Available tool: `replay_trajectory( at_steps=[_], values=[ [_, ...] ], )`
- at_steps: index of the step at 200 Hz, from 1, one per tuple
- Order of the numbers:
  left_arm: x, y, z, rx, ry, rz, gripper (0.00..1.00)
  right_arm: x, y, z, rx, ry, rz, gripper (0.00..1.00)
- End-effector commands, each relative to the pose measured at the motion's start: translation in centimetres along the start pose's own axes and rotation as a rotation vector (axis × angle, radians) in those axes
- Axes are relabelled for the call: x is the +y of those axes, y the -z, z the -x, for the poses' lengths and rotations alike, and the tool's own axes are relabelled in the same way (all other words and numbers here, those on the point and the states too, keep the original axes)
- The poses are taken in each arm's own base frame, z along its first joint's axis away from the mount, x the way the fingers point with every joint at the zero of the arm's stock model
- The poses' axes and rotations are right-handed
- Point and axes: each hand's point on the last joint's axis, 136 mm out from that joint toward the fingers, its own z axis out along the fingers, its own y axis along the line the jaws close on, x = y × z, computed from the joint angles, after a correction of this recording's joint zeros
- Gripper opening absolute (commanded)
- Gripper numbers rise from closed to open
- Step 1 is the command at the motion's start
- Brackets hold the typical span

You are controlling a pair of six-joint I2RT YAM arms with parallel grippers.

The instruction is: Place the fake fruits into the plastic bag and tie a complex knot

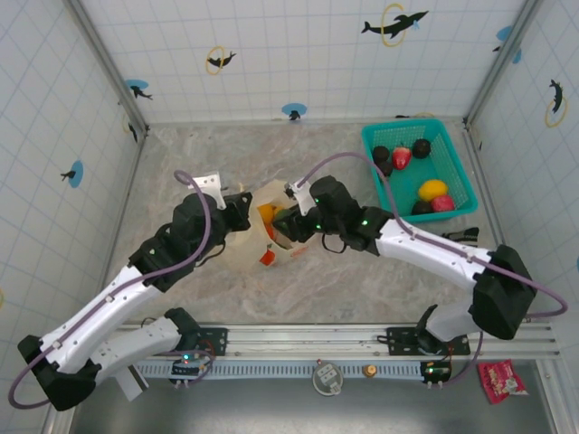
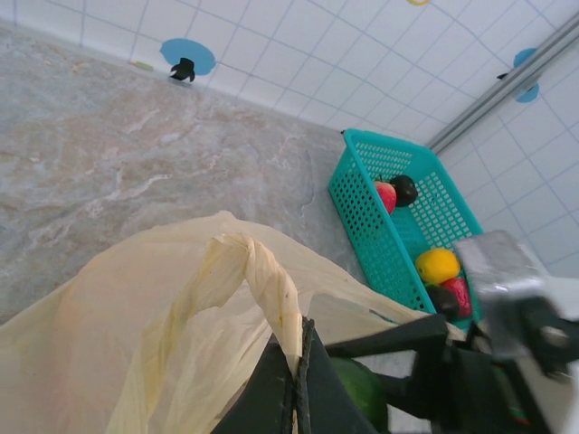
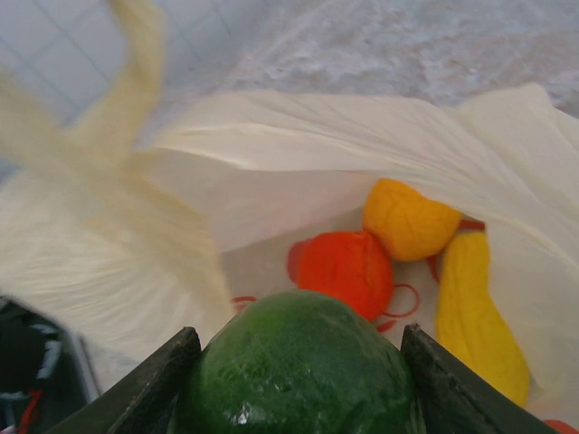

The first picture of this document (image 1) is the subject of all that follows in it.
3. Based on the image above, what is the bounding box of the cream plastic bag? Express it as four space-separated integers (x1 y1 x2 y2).
223 178 313 272

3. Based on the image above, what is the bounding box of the teal plastic basket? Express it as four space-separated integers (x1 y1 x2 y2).
360 118 479 223

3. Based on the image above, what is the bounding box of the red fake strawberry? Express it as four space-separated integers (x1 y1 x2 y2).
391 144 413 172

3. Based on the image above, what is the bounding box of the yellow fake lemon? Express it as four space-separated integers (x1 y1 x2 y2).
417 179 449 203

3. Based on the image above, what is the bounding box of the blue splash dolphin sticker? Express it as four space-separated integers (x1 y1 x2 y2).
125 79 154 101
280 102 308 122
492 25 523 65
61 160 85 189

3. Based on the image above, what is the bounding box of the circuit board with green light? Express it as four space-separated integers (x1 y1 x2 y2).
420 359 452 383
169 350 214 379

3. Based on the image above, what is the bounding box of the black white striped cloth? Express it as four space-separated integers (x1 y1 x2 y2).
441 227 480 249

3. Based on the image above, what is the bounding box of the round grey device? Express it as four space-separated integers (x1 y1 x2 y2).
311 359 341 397

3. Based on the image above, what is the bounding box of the white grey card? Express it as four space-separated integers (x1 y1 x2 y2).
115 363 149 402

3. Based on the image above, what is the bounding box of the red snack packet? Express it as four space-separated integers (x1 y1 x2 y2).
478 359 529 405

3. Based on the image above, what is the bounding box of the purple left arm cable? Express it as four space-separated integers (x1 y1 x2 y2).
8 170 214 410

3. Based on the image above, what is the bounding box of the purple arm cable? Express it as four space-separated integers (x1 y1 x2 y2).
300 152 569 385
8 170 214 410

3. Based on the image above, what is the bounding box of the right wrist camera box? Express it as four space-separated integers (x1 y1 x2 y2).
283 179 314 217

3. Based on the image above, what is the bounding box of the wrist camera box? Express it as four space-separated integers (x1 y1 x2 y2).
283 179 314 217
192 170 226 210

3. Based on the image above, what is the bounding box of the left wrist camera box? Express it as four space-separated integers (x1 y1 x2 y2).
192 170 226 210

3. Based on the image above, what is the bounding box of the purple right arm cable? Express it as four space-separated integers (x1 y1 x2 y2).
300 152 569 385

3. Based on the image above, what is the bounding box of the aluminium side rail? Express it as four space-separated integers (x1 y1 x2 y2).
463 119 506 245
106 128 150 272

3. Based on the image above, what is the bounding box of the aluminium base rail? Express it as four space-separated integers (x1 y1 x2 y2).
67 321 562 361

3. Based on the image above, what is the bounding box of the aluminium back rail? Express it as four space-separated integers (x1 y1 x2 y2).
147 116 467 126

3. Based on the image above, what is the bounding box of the small dolphin ring sticker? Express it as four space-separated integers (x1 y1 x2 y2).
121 112 139 144
205 44 237 76
545 79 569 128

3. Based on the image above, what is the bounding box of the white slotted cable duct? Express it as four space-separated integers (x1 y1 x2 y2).
83 359 480 379

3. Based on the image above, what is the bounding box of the aluminium corner post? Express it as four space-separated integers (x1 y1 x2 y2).
67 0 150 135
463 0 542 127

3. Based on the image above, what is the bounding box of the large dolphin ring sticker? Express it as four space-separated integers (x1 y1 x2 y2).
360 3 430 49

